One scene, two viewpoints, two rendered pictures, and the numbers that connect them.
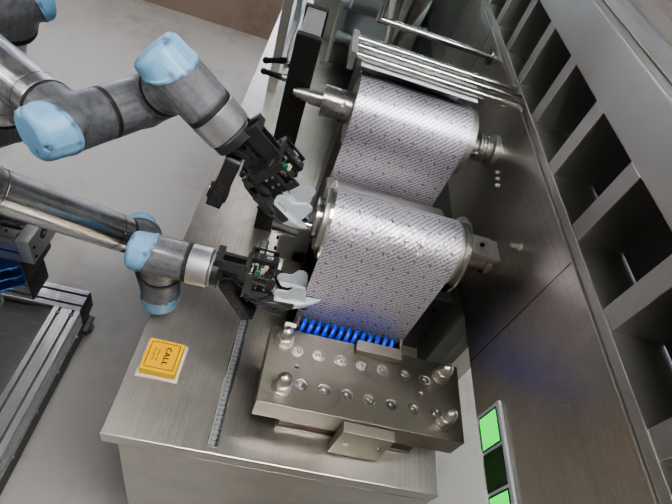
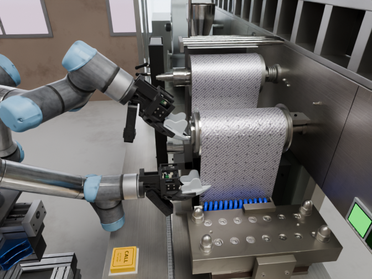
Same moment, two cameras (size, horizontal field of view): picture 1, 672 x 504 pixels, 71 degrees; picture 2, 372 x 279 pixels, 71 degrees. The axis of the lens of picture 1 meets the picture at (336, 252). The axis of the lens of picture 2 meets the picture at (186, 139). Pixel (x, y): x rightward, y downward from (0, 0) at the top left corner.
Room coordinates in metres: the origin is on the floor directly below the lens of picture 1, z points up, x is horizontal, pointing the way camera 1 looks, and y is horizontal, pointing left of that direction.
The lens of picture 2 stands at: (-0.03, 0.00, 1.63)
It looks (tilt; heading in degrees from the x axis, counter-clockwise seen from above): 32 degrees down; 7
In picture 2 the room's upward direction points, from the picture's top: straight up
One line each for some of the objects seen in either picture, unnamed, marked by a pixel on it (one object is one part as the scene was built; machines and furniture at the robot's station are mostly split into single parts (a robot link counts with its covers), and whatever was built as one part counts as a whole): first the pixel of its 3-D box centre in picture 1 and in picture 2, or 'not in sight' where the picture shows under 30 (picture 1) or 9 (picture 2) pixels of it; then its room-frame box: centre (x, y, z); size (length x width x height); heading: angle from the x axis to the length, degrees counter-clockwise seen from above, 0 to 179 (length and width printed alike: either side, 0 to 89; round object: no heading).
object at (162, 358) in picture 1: (162, 358); (124, 259); (0.42, 0.24, 0.91); 0.07 x 0.07 x 0.02; 12
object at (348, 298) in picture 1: (363, 304); (238, 179); (0.59, -0.09, 1.11); 0.23 x 0.01 x 0.18; 102
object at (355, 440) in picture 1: (360, 443); (273, 272); (0.40, -0.19, 0.97); 0.10 x 0.03 x 0.11; 102
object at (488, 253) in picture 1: (483, 248); (296, 117); (0.69, -0.25, 1.28); 0.06 x 0.05 x 0.02; 102
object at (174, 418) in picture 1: (333, 118); (182, 109); (1.55, 0.20, 0.88); 2.52 x 0.66 x 0.04; 12
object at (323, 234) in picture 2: (448, 416); (324, 232); (0.47, -0.32, 1.05); 0.04 x 0.04 x 0.04
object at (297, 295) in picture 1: (298, 295); (196, 185); (0.55, 0.03, 1.11); 0.09 x 0.03 x 0.06; 101
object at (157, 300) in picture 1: (158, 280); (108, 208); (0.52, 0.31, 1.01); 0.11 x 0.08 x 0.11; 45
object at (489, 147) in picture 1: (477, 147); (267, 73); (0.93, -0.19, 1.34); 0.07 x 0.07 x 0.07; 12
